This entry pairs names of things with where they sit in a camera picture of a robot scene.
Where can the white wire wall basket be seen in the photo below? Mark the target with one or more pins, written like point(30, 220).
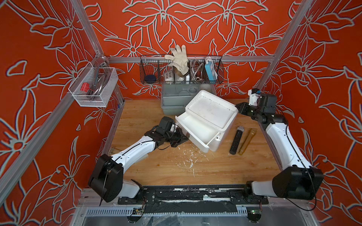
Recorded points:
point(94, 87)

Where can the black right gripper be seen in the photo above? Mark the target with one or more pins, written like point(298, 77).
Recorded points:
point(243, 106)

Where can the white drawer cabinet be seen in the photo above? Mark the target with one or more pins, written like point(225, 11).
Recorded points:
point(207, 120)

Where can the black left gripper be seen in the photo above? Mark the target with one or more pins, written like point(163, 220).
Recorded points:
point(180, 140)

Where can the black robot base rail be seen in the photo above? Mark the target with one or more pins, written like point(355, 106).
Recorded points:
point(196, 199)

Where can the white power strip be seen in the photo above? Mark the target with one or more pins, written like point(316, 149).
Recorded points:
point(168, 76)

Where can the gold microphone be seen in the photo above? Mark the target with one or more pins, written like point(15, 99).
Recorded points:
point(247, 141)

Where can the dark blue round object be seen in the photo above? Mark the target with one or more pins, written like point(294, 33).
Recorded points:
point(150, 79)

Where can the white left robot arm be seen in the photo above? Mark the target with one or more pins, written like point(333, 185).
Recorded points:
point(107, 177)

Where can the black microphone silver head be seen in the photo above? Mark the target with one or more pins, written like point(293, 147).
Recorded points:
point(236, 140)

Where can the grey plastic storage box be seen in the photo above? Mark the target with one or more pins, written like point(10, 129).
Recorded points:
point(175, 97)

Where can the white work glove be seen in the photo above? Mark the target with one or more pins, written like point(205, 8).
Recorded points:
point(179, 59)

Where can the black wire wall basket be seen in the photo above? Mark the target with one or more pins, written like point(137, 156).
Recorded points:
point(198, 69)

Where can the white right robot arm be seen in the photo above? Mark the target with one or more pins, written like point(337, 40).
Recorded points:
point(298, 179)

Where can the blue white box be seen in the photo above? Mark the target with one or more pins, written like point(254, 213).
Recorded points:
point(210, 70)

